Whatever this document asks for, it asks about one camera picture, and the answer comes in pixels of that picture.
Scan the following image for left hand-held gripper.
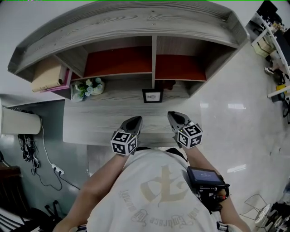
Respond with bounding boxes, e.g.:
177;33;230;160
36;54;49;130
110;116;144;157

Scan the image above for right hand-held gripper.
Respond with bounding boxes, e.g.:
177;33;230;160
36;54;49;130
167;111;203;150

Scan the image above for black picture frame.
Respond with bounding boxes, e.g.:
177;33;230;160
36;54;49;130
142;88;164;104

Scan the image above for person's right forearm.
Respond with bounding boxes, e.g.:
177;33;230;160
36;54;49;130
185;145;252;232

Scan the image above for person's left forearm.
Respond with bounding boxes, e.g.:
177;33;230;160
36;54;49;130
53;154;131;232

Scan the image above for person's white printed shirt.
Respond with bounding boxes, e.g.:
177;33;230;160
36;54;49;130
87;147;219;232

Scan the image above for black screen device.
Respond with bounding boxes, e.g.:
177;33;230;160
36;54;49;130
186;166;231;213

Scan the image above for blue and white flower bouquet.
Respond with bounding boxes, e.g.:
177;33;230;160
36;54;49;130
70;77;105;102

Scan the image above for white power strip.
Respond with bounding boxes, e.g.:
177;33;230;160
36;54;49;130
51;163;65;175

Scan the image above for red shelf back panel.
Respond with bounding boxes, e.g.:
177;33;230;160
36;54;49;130
83;46;153;79

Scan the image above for pink box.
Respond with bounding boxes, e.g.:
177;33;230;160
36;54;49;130
40;68;73;93

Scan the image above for white side table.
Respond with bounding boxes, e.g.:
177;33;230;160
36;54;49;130
266;85;290;98

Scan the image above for black chair base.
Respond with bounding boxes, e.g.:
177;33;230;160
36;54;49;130
29;200;64;227

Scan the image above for beige folder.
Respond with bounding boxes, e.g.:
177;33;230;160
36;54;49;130
31;56;66;93

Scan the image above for white rounded cabinet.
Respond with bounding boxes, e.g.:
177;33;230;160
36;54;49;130
0;99;43;135

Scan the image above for beige cardboard box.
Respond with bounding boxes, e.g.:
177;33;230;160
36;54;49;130
253;37;273;57

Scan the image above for grey wooden desk with hutch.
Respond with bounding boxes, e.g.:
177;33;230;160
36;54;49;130
7;1;250;147

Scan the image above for dark wooden cabinet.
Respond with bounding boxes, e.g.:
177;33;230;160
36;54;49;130
0;165;30;218

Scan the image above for white office desk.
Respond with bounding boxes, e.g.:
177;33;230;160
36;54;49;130
246;11;290;73

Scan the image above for black neck strap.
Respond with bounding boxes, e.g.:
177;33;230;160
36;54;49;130
135;147;190;163

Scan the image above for white power cable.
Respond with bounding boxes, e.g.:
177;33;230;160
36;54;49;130
39;116;54;166

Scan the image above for black power cable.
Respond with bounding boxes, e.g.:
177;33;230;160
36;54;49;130
34;169;81;191

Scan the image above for bundle of black cables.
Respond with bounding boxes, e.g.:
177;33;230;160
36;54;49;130
18;133;41;175

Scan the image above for wire frame rack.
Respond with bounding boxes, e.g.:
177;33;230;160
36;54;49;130
240;193;272;225

